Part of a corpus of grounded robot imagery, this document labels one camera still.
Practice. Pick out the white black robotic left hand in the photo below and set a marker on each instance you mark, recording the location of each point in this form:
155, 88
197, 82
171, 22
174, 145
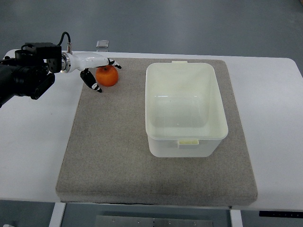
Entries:
83, 61

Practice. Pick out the orange fruit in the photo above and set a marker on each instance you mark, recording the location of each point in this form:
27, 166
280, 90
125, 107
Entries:
107, 75

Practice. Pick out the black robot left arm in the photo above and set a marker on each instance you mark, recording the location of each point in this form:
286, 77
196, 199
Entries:
31, 72

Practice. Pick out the white plastic storage box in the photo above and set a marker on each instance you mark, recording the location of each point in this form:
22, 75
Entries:
184, 113

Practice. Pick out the small clear plastic case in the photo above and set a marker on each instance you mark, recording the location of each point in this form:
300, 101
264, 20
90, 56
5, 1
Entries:
102, 44

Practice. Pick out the grey foam mat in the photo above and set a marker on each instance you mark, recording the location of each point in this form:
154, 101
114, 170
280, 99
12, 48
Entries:
108, 159

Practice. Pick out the white left table leg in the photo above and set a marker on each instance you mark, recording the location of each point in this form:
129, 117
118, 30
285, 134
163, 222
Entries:
57, 214

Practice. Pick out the white table leg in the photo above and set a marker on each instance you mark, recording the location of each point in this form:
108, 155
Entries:
236, 218
57, 214

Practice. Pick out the white right table leg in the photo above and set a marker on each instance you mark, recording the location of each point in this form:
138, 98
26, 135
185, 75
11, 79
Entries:
236, 218

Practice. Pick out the black table control panel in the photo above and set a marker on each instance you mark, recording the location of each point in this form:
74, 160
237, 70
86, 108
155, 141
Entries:
281, 214

